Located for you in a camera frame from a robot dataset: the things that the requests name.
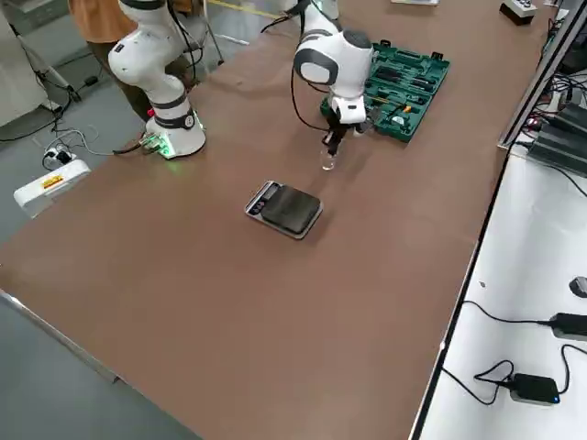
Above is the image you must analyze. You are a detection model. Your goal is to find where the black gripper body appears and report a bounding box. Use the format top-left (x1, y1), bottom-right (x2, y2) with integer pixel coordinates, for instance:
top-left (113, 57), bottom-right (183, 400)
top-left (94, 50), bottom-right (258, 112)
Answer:
top-left (323, 105), bottom-right (346, 138)

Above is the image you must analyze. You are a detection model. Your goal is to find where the green plastic toolbox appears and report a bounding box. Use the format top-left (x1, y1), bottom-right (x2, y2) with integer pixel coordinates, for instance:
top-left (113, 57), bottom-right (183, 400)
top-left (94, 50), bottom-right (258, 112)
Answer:
top-left (319, 39), bottom-right (452, 144)

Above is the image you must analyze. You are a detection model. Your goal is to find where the black digital kitchen scale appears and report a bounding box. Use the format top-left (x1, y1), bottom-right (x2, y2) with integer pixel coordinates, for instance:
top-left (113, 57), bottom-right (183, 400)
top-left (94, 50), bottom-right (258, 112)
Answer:
top-left (244, 180), bottom-right (325, 241)

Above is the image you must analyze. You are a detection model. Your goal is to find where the white side table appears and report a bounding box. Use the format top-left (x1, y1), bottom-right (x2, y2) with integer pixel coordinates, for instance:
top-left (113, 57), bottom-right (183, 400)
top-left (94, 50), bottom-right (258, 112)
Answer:
top-left (407, 146), bottom-right (587, 440)

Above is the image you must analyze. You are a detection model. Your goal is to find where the black electronics box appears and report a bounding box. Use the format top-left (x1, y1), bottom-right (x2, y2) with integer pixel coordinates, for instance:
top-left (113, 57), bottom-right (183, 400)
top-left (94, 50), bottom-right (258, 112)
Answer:
top-left (526, 103), bottom-right (587, 176)

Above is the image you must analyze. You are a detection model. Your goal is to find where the white floor power strip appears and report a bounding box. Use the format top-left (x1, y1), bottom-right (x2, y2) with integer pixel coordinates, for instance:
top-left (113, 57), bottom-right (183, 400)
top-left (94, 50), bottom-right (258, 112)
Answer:
top-left (42, 145), bottom-right (78, 167)

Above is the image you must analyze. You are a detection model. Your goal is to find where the white box with yellow label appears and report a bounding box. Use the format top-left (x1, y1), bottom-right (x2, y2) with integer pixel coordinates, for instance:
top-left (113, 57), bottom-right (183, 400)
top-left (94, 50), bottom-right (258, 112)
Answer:
top-left (13, 158), bottom-right (92, 219)

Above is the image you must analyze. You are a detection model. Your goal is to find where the black power adapter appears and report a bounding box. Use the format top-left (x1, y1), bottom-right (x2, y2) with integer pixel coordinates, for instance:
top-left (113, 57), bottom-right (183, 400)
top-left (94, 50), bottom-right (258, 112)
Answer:
top-left (548, 313), bottom-right (587, 341)
top-left (509, 372), bottom-right (561, 405)

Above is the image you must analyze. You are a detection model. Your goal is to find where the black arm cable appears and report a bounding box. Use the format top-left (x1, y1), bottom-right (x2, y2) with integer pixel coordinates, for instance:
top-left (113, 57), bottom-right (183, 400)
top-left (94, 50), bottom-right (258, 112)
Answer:
top-left (260, 0), bottom-right (332, 135)

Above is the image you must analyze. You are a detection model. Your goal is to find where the aluminium table rail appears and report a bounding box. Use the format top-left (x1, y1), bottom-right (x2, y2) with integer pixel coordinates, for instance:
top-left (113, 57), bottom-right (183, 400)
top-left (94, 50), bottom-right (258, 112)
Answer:
top-left (497, 0), bottom-right (587, 149)

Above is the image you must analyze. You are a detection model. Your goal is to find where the white green button switch box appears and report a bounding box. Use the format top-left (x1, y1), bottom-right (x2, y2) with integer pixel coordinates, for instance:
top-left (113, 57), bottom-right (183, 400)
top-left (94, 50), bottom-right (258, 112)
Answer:
top-left (499, 0), bottom-right (537, 27)

